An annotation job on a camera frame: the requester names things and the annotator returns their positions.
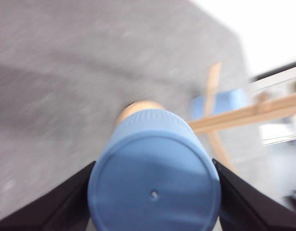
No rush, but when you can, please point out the blue ribbed cup front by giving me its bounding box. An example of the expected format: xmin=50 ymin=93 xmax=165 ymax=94
xmin=190 ymin=89 xmax=247 ymax=120

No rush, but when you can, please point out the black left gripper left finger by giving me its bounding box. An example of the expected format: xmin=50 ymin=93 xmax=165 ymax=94
xmin=0 ymin=161 xmax=96 ymax=231

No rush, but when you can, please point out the blue ribbed cup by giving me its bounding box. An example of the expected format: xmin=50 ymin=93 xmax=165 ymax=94
xmin=190 ymin=89 xmax=247 ymax=120
xmin=88 ymin=109 xmax=222 ymax=231

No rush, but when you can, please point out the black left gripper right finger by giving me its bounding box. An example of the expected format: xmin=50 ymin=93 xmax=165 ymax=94
xmin=212 ymin=159 xmax=296 ymax=231

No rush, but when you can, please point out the wooden cup tree stand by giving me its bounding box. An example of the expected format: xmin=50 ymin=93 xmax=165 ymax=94
xmin=116 ymin=63 xmax=296 ymax=171

